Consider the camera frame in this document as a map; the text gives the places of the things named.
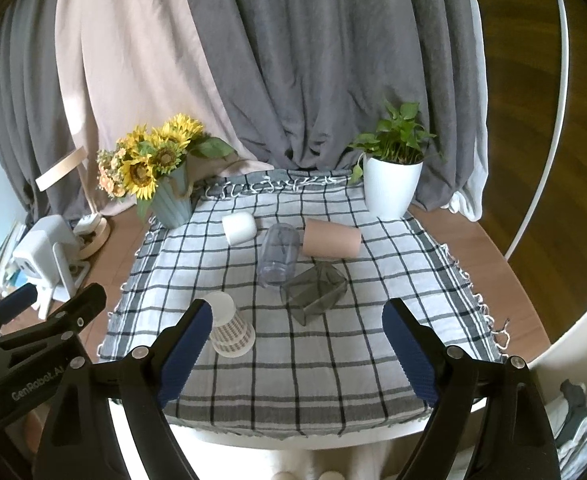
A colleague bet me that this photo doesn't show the beige curtain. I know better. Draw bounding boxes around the beige curtain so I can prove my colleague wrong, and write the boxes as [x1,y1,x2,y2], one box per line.
[54,0,275,217]

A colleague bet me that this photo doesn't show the sunflower bouquet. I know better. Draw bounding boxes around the sunflower bouquet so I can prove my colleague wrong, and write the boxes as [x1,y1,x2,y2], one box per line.
[96,113,237,222]

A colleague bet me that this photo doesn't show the white plant pot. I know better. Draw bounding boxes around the white plant pot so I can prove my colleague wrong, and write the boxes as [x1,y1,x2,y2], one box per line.
[363,155,425,220]

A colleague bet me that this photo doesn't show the light wooden slat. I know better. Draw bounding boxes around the light wooden slat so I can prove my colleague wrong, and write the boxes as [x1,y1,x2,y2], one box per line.
[35,145,87,192]

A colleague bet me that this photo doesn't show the white plastic device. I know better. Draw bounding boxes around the white plastic device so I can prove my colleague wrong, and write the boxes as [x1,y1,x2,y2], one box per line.
[12,214,92,319]

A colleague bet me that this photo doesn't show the clear plastic cup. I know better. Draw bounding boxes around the clear plastic cup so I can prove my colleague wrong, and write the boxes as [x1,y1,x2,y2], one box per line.
[256,222,301,289]

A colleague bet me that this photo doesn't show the pink cup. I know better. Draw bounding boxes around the pink cup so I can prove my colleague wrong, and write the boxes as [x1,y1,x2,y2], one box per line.
[301,218,363,261]

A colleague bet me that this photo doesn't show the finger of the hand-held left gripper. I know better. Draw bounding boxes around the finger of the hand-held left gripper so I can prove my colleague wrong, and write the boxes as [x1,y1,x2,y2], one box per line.
[0,284,40,342]
[0,283,107,361]

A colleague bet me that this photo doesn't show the green leafy plant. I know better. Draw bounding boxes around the green leafy plant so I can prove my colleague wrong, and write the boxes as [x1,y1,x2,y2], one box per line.
[347,99,437,184]

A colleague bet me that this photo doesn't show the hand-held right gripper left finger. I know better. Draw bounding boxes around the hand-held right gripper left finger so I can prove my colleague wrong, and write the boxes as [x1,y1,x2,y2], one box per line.
[36,299,214,480]

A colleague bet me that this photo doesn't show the grey transparent square cup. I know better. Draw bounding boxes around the grey transparent square cup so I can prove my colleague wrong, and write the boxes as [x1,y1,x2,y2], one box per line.
[280,261,349,327]

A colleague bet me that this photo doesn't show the wide grey curtain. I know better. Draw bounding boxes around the wide grey curtain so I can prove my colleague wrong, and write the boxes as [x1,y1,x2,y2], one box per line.
[177,0,490,212]

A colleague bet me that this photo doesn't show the white cup with dotted pattern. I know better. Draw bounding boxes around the white cup with dotted pattern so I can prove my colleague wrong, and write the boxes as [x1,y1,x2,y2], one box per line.
[204,291,257,359]

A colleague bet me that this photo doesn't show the checked grey white tablecloth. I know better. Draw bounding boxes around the checked grey white tablecloth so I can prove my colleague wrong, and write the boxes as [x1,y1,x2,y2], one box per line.
[96,169,512,437]

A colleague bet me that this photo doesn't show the narrow grey curtain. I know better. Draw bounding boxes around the narrow grey curtain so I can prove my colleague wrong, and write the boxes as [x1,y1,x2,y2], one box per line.
[0,0,101,223]

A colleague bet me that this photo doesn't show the grey cloth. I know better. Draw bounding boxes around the grey cloth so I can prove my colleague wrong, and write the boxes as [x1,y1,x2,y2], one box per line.
[552,379,587,467]

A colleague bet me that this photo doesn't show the white curved tube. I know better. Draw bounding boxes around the white curved tube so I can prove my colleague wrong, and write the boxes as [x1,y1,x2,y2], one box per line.
[503,0,573,262]

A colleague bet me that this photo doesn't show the small white cup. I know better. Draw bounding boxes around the small white cup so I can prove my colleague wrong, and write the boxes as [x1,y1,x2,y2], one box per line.
[222,212,258,246]

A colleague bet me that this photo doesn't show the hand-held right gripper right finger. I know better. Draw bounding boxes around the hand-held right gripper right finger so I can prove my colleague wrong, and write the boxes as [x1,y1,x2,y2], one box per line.
[382,298,562,480]

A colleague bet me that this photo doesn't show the round wooden tray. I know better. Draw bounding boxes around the round wooden tray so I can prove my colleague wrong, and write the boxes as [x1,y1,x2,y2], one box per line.
[72,211,112,262]

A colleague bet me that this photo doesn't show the light blue ribbed vase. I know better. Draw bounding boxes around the light blue ribbed vase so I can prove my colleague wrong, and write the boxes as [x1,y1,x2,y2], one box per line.
[150,165,194,229]

